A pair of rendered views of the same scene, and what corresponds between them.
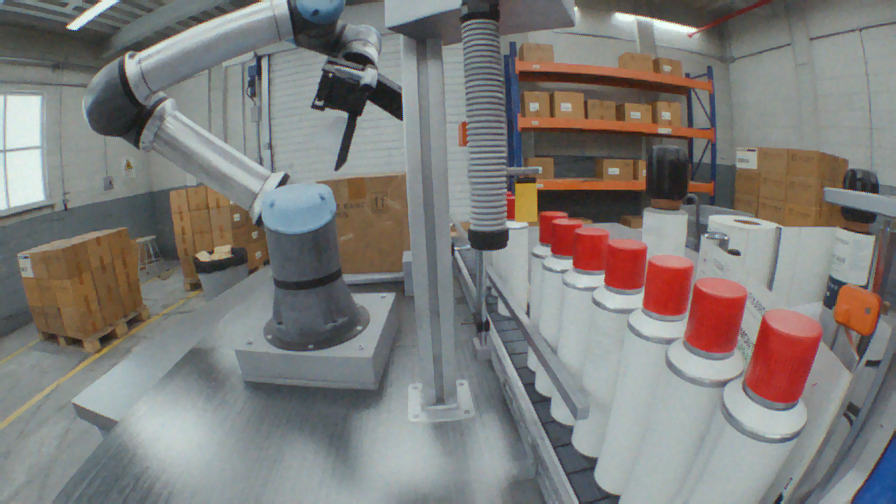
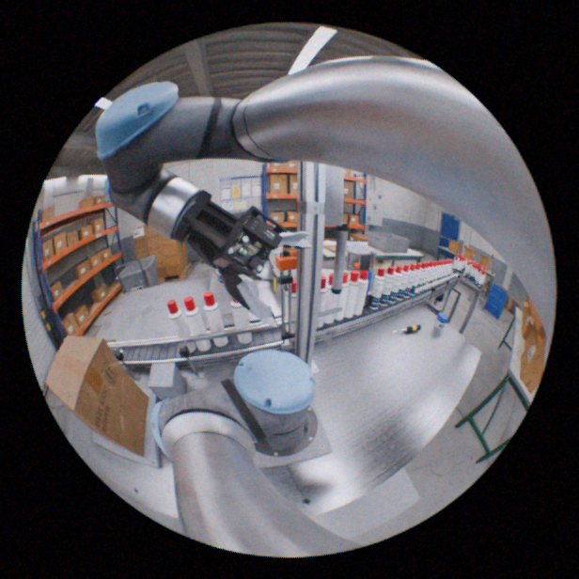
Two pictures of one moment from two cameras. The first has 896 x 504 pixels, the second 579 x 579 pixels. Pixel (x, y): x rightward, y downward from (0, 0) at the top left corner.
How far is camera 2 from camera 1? 0.70 m
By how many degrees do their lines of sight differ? 97
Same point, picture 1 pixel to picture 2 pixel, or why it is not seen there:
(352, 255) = (133, 427)
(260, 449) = (362, 406)
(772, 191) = (153, 241)
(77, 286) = not seen: outside the picture
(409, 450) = (332, 366)
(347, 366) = not seen: hidden behind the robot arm
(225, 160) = (264, 488)
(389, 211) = (117, 372)
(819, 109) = not seen: hidden behind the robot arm
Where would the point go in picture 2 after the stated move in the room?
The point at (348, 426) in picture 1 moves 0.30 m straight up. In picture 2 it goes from (331, 387) to (353, 310)
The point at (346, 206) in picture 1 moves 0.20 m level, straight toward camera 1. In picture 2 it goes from (101, 401) to (160, 396)
